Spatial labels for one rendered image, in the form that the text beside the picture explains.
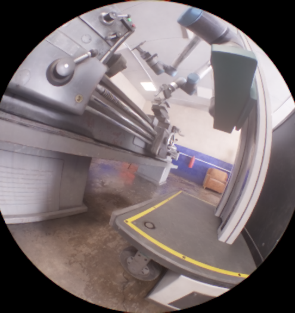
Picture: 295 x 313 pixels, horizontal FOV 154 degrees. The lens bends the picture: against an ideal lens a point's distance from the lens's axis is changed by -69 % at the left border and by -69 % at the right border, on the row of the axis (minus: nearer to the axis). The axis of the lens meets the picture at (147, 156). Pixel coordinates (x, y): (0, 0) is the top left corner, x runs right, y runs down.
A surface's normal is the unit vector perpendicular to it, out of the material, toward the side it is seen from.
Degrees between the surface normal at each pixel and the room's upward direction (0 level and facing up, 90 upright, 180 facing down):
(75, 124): 90
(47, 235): 0
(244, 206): 90
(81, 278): 0
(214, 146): 90
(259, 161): 90
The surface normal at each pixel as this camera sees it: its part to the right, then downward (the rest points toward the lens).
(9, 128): 0.84, 0.33
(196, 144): -0.41, -0.12
